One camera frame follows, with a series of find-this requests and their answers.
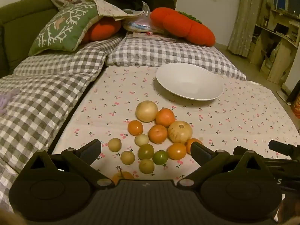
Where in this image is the small orange tomato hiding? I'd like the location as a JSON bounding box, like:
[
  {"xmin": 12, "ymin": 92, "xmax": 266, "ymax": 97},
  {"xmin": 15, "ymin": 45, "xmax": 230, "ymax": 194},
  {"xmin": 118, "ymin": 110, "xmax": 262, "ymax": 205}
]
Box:
[
  {"xmin": 127, "ymin": 120, "xmax": 143, "ymax": 136},
  {"xmin": 185, "ymin": 138, "xmax": 204, "ymax": 155},
  {"xmin": 167, "ymin": 143, "xmax": 187, "ymax": 160}
]

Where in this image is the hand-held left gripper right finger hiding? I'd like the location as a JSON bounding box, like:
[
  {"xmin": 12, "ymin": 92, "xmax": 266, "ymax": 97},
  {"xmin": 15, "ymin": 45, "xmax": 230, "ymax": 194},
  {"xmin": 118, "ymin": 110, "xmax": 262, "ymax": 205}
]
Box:
[{"xmin": 177, "ymin": 142, "xmax": 268, "ymax": 190}]

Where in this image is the white ribbed plate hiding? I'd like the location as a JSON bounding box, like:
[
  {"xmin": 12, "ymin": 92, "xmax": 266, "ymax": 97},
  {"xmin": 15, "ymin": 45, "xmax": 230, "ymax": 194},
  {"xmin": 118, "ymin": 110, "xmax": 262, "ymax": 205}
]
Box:
[{"xmin": 156, "ymin": 63, "xmax": 224, "ymax": 101}]

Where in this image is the wooden shelf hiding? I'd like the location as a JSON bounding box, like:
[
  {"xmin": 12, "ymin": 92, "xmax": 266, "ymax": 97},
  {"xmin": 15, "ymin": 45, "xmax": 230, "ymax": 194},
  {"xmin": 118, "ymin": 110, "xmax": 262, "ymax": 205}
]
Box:
[{"xmin": 248, "ymin": 1, "xmax": 300, "ymax": 85}]

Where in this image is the clear plastic bag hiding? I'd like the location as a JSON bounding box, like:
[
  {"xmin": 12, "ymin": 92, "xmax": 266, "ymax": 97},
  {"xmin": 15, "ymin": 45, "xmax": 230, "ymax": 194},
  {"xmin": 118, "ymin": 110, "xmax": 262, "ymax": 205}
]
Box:
[{"xmin": 122, "ymin": 1, "xmax": 164, "ymax": 34}]

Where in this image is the green sofa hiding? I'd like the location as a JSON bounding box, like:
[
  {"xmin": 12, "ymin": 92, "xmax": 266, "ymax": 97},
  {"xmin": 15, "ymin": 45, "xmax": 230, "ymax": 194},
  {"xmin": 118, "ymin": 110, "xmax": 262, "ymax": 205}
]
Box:
[{"xmin": 0, "ymin": 0, "xmax": 59, "ymax": 78}]

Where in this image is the large orange plush cushion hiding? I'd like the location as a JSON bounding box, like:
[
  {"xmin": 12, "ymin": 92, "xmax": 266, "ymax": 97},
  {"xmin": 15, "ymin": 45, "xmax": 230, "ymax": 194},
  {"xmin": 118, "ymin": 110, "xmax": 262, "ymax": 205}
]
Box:
[{"xmin": 150, "ymin": 7, "xmax": 216, "ymax": 47}]

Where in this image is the right grey checkered pillow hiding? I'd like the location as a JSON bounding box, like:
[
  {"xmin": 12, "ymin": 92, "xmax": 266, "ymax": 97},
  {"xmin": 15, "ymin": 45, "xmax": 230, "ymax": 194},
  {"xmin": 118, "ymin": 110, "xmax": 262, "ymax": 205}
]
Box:
[{"xmin": 104, "ymin": 37, "xmax": 246, "ymax": 80}]

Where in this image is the patterned curtain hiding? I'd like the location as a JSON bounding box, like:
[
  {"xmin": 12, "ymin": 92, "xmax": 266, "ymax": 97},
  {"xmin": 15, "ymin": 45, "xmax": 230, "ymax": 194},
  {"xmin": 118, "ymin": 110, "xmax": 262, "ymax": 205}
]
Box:
[{"xmin": 228, "ymin": 0, "xmax": 277, "ymax": 58}]

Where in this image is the purple cloth patch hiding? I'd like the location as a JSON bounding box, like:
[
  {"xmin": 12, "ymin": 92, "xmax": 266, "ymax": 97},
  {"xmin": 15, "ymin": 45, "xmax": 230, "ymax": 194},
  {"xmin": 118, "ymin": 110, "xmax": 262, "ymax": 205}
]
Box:
[{"xmin": 0, "ymin": 89, "xmax": 20, "ymax": 116}]

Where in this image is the left grey checkered pillow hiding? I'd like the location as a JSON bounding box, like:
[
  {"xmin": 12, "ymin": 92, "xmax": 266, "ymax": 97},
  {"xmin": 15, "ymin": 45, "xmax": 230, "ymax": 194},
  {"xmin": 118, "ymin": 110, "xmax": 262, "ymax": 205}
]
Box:
[{"xmin": 0, "ymin": 36, "xmax": 123, "ymax": 216}]

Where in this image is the orange patterned object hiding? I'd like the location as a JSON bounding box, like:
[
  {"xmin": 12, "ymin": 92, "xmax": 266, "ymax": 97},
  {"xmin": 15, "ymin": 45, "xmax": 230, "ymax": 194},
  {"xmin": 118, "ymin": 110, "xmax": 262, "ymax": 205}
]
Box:
[{"xmin": 290, "ymin": 96, "xmax": 300, "ymax": 120}]

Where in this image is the small orange pumpkin cushion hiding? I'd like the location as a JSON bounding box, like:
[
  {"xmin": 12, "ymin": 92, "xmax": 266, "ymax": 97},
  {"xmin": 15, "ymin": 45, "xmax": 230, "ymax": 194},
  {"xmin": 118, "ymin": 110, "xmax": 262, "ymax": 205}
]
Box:
[{"xmin": 80, "ymin": 16, "xmax": 122, "ymax": 44}]

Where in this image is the round pale yellow pear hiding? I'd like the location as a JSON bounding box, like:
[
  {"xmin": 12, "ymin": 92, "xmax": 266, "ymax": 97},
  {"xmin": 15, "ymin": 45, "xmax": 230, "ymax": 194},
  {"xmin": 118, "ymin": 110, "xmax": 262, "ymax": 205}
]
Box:
[
  {"xmin": 167, "ymin": 120, "xmax": 193, "ymax": 144},
  {"xmin": 135, "ymin": 100, "xmax": 159, "ymax": 122}
]

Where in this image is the bright green tomato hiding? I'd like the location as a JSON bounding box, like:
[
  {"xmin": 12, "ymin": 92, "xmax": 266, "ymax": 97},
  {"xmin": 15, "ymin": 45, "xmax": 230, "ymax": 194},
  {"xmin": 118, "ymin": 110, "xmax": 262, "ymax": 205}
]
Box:
[{"xmin": 152, "ymin": 150, "xmax": 169, "ymax": 165}]

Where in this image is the orange tangerine with stem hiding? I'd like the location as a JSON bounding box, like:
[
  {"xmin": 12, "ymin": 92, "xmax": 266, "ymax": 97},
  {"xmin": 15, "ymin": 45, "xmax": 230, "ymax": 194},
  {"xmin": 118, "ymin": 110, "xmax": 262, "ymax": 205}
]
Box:
[{"xmin": 111, "ymin": 166, "xmax": 136, "ymax": 185}]

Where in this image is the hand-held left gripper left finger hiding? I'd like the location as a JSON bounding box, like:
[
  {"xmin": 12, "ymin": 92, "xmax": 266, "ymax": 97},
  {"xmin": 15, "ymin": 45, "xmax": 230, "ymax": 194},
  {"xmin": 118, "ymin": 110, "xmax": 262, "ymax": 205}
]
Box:
[{"xmin": 23, "ymin": 139, "xmax": 115, "ymax": 190}]

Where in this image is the beige floral cloth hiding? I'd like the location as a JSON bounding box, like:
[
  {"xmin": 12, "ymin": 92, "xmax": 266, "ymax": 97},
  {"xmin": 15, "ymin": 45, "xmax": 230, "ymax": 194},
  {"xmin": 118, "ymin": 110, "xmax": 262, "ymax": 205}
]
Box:
[{"xmin": 48, "ymin": 0, "xmax": 146, "ymax": 23}]

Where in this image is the olive green tomato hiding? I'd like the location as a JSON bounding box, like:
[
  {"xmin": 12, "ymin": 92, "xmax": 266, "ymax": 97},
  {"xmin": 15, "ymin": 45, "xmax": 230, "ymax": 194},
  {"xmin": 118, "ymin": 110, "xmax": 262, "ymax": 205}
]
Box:
[{"xmin": 137, "ymin": 143, "xmax": 155, "ymax": 160}]

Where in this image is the cherry print tablecloth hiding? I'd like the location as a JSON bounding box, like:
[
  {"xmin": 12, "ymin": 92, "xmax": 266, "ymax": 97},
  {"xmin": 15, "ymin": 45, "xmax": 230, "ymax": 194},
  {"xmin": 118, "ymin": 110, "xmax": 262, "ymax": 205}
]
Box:
[{"xmin": 50, "ymin": 65, "xmax": 300, "ymax": 188}]

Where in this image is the grey checkered pillow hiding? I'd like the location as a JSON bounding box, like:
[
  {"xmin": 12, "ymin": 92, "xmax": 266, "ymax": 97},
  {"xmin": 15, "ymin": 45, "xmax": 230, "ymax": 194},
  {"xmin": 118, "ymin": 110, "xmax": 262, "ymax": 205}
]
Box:
[
  {"xmin": 104, "ymin": 37, "xmax": 246, "ymax": 80},
  {"xmin": 0, "ymin": 36, "xmax": 123, "ymax": 216}
]

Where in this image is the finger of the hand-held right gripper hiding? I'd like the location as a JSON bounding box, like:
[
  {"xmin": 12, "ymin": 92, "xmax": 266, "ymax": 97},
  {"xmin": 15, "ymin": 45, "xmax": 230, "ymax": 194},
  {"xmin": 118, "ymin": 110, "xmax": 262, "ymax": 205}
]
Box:
[
  {"xmin": 268, "ymin": 140, "xmax": 300, "ymax": 157},
  {"xmin": 233, "ymin": 146, "xmax": 247, "ymax": 157}
]

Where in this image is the stack of magazines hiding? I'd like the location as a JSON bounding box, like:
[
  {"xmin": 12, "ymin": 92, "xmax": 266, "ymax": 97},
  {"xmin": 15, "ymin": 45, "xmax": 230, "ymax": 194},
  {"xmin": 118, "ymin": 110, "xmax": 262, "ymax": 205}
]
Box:
[{"xmin": 125, "ymin": 30, "xmax": 179, "ymax": 43}]

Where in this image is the green pillow with branch print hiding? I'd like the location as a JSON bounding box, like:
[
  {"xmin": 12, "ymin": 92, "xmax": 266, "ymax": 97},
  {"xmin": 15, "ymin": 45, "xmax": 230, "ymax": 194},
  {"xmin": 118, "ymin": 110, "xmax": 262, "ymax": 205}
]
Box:
[{"xmin": 28, "ymin": 1, "xmax": 106, "ymax": 57}]

